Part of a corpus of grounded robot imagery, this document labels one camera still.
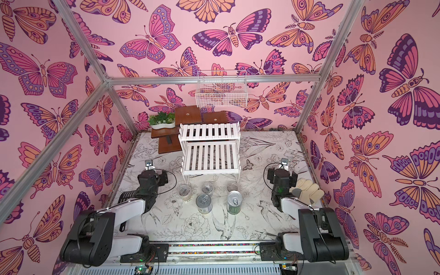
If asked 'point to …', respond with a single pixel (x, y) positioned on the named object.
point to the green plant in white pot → (162, 120)
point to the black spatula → (126, 196)
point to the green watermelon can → (234, 200)
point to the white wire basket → (224, 89)
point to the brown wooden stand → (168, 138)
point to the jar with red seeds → (232, 187)
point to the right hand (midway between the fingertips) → (281, 168)
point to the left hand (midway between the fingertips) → (156, 169)
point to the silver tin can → (204, 203)
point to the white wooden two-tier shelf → (210, 148)
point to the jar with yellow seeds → (185, 192)
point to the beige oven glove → (306, 191)
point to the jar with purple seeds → (207, 188)
